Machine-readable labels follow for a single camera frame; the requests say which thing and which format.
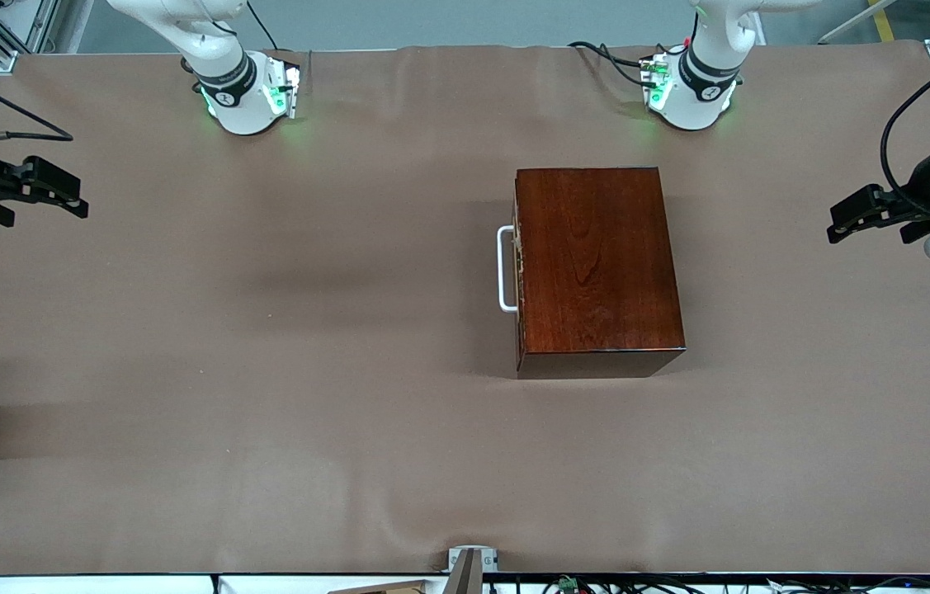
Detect yellow floor tape strip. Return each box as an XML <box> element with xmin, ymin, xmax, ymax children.
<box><xmin>867</xmin><ymin>0</ymin><xmax>896</xmax><ymax>42</ymax></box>

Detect brown table mat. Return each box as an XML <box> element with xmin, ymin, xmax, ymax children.
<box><xmin>0</xmin><ymin>43</ymin><xmax>930</xmax><ymax>576</ymax></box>

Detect dark wooden cabinet box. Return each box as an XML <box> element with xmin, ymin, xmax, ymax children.
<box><xmin>512</xmin><ymin>167</ymin><xmax>687</xmax><ymax>380</ymax></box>

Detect brown wooden board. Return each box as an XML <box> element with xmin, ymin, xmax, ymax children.
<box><xmin>328</xmin><ymin>580</ymin><xmax>429</xmax><ymax>594</ymax></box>

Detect thin black base cable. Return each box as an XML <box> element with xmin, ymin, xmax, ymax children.
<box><xmin>246</xmin><ymin>0</ymin><xmax>280</xmax><ymax>52</ymax></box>

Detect black base cables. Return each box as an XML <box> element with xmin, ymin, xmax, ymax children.
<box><xmin>568</xmin><ymin>40</ymin><xmax>663</xmax><ymax>88</ymax></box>

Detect metal bracket with brown post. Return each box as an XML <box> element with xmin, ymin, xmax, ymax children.
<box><xmin>444</xmin><ymin>544</ymin><xmax>500</xmax><ymax>594</ymax></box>

